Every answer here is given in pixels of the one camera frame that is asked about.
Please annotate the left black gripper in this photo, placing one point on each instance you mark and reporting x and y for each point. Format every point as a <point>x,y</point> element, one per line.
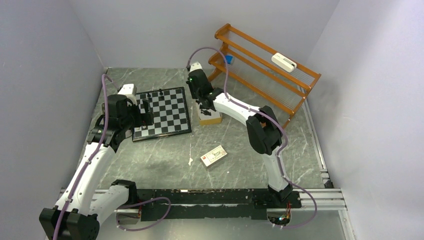
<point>145,118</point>

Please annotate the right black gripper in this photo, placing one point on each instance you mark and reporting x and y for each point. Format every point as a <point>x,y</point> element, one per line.
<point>192,94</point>

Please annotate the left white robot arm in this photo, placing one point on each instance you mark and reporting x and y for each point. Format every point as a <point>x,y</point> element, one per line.
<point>75,216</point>

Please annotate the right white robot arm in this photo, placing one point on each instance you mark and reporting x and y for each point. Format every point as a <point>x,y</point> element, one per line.
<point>265,134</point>

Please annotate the tin box black pieces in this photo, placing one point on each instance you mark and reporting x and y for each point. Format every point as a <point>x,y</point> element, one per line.
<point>207,116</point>

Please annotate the tin box white pieces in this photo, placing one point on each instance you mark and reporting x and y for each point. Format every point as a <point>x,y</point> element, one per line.
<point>103,108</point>

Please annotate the black white chessboard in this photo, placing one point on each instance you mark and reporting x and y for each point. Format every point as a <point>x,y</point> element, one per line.
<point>171,114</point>

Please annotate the blue block on rack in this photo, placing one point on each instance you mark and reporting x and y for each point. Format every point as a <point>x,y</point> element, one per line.
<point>229,59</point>

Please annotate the white red card box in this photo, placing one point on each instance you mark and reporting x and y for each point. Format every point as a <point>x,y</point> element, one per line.
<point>213,156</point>

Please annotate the orange wooden rack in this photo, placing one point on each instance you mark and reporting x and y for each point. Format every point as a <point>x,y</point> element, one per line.
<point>254,68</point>

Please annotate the white device on rack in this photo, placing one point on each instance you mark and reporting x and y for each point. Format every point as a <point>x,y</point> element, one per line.
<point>284,62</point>

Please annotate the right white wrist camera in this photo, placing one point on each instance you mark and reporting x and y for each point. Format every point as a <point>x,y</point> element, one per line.
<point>195,66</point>

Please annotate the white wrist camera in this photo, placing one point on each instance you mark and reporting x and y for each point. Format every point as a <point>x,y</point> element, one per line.
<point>130,91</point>
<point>195,66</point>

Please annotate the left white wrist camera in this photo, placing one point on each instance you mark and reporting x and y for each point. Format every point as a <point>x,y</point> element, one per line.
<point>130,91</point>

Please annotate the black mounting base plate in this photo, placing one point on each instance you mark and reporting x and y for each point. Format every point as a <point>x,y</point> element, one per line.
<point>252,203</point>

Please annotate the aluminium rail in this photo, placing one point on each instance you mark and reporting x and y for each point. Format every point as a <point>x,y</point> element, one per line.
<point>311,200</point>

